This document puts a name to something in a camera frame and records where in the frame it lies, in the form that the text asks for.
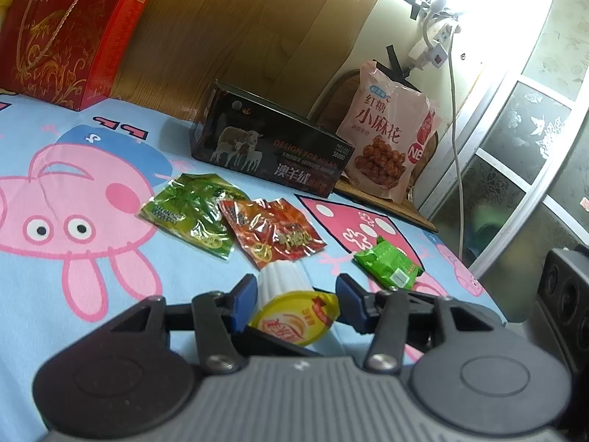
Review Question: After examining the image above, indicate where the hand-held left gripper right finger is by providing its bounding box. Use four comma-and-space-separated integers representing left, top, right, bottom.
335, 274, 507, 373

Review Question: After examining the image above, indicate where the red gift box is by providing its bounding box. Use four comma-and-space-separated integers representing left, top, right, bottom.
0, 0, 158, 112

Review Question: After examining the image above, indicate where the pink snack bag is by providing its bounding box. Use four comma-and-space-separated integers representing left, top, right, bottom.
335, 60, 438, 204

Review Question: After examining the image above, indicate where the black printed box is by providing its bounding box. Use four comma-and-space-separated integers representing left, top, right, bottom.
190, 80, 351, 199

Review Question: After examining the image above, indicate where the white frame frosted window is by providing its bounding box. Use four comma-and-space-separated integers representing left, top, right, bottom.
414, 0, 589, 279

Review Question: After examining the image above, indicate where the white cable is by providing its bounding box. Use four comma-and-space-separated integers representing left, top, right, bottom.
447, 28, 469, 259

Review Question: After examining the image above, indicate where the red snack packet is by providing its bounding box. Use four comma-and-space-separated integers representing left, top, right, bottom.
218, 198, 328, 270

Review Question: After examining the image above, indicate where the black tape strip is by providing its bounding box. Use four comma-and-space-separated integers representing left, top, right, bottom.
385, 45, 416, 80

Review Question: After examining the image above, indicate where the white power strip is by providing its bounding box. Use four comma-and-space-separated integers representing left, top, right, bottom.
409, 23, 461, 71

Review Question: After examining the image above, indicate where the wooden headboard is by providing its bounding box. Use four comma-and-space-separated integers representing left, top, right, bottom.
109, 0, 388, 126

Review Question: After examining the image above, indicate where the yellow lid jelly cup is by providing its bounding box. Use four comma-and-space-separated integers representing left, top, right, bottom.
251, 260, 343, 357

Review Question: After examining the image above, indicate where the small green snack packet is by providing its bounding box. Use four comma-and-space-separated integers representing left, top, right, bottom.
353, 236, 425, 292

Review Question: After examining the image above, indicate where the cartoon printed blanket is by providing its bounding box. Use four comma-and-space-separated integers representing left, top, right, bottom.
0, 87, 509, 378

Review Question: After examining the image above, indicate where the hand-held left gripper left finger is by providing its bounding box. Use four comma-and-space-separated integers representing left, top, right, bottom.
108, 274, 257, 375

